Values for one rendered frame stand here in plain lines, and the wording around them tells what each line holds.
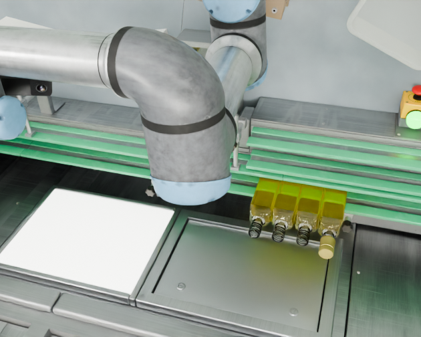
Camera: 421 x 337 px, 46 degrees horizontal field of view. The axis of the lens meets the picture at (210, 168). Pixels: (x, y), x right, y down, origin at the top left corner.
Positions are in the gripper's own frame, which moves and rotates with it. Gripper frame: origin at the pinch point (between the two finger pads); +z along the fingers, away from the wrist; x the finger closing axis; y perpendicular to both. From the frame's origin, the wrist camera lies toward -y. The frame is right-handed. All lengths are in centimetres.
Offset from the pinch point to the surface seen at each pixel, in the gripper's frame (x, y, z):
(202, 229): 47, -42, 5
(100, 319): 50, -28, -30
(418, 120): 7, -87, 24
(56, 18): 10.4, 17.8, 34.1
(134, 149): 34.1, -16.4, 14.7
